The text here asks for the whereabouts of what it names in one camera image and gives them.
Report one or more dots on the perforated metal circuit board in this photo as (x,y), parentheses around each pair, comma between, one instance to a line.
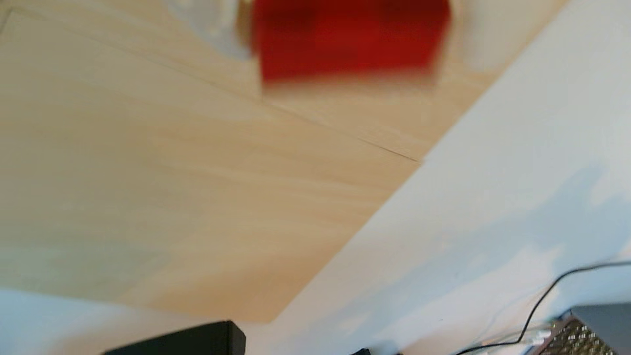
(572,341)

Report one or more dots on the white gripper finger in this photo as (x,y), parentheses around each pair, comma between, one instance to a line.
(212,24)
(488,34)

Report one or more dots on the red block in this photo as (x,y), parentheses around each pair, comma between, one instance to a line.
(345,39)

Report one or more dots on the black flat box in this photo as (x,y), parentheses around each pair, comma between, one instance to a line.
(192,341)

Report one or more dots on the grey device housing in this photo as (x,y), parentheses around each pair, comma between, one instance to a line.
(606,325)

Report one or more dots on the small black object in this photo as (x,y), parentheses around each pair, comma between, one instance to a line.
(361,352)

